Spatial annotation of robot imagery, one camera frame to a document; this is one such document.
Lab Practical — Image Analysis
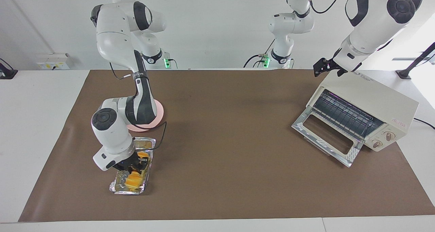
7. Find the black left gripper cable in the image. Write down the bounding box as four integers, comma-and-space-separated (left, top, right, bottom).
306, 0, 348, 15

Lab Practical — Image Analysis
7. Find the black left arm base cable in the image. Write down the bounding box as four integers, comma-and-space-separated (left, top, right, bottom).
243, 39, 274, 69

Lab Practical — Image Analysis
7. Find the silver aluminium foil tray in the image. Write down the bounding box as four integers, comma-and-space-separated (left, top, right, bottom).
109, 138, 157, 195

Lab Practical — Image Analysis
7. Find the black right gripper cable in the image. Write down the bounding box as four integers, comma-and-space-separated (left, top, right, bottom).
109, 62, 168, 151

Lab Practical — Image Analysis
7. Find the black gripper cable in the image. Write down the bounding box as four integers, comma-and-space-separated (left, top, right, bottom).
306, 0, 348, 15
109, 62, 168, 151

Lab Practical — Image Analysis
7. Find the brown table mat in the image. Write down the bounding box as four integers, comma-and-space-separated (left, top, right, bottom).
19, 69, 435, 223

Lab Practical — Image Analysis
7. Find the cream white toaster oven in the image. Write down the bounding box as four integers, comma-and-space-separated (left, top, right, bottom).
306, 70, 419, 153

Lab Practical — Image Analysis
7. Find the pink round plate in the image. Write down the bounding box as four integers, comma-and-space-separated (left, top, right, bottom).
126, 100, 165, 133

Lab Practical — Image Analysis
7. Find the glass oven door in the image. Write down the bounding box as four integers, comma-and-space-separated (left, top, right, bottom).
291, 106, 365, 168

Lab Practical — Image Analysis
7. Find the black oven power cable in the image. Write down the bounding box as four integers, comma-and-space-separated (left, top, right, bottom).
413, 118, 435, 130

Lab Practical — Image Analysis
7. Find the black camera stand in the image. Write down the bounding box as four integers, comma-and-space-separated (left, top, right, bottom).
396, 42, 435, 80

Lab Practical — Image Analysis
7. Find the white wall socket box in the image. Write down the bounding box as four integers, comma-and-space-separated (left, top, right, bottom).
37, 53, 70, 71

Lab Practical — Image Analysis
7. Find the metal oven wire rack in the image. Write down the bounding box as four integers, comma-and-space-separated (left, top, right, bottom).
313, 89, 385, 139

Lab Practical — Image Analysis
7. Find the yellow sliced bread loaf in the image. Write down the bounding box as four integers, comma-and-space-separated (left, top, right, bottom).
123, 153, 150, 189

